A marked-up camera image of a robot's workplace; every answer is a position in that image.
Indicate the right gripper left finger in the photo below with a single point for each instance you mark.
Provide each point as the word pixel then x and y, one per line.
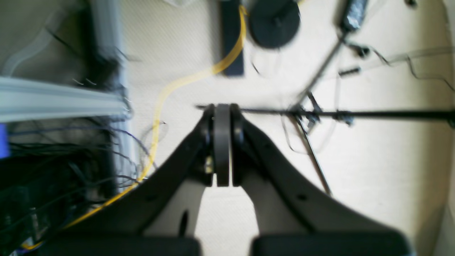
pixel 155 219

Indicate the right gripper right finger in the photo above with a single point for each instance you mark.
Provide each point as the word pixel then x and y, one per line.
pixel 294 217

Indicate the aluminium frame rail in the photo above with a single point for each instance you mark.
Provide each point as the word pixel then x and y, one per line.
pixel 23 100

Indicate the black round base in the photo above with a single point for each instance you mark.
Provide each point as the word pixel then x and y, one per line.
pixel 274 23

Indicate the black tripod stand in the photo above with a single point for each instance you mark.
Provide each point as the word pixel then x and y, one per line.
pixel 297 113

